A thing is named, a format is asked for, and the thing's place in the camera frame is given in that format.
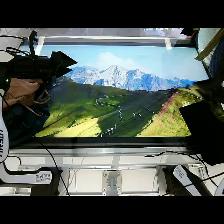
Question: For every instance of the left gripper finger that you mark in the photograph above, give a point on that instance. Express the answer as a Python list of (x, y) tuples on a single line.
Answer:
[(61, 71), (61, 60)]

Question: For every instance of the black pants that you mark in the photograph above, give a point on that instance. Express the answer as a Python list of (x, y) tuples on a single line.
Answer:
[(205, 133)]

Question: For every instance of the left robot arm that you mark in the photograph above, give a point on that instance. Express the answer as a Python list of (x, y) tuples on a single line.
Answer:
[(2, 133)]

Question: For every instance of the black garment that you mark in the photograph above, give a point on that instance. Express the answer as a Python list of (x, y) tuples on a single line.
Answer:
[(20, 68)]

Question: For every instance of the silver frame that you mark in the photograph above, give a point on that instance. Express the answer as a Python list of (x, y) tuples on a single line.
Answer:
[(111, 181)]

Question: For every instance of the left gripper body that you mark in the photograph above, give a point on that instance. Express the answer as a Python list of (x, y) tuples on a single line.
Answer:
[(45, 66)]

